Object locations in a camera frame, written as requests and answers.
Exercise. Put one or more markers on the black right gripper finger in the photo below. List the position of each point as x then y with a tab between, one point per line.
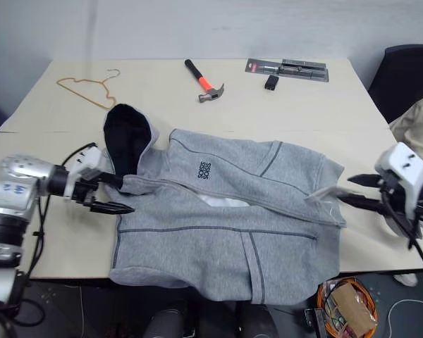
366	180
364	203

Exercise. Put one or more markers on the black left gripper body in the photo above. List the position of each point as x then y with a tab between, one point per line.
86	190

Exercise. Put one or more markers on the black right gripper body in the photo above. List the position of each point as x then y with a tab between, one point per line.
395	197

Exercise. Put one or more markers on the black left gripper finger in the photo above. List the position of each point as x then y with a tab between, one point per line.
113	208
109	179

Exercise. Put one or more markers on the grey hooded zip jacket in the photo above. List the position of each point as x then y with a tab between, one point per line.
215	239

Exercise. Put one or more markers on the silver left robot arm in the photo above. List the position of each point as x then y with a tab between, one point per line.
17	176

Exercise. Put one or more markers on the person in beige clothes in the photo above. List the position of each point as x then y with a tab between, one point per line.
417	134

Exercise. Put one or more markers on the brown cardboard box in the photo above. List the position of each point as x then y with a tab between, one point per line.
352	306

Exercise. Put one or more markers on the white inner sheet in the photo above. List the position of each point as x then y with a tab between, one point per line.
222	201

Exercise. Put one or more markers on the black office chair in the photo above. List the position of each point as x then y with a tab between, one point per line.
405	77

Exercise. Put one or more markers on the dark rounded shape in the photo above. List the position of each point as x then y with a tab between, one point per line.
165	325
257	322

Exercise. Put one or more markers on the black orange claw hammer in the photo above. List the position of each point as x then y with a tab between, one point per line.
205	84

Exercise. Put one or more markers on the black packaged tool blister card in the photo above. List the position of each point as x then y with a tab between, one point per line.
289	68

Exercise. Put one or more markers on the small black box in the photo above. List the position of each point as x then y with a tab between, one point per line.
271	82

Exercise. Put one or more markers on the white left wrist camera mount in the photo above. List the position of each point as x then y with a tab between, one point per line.
90	156

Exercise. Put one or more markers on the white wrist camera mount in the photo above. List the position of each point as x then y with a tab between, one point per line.
90	156
405	162

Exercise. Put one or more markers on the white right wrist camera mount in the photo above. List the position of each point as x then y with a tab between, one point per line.
405	162

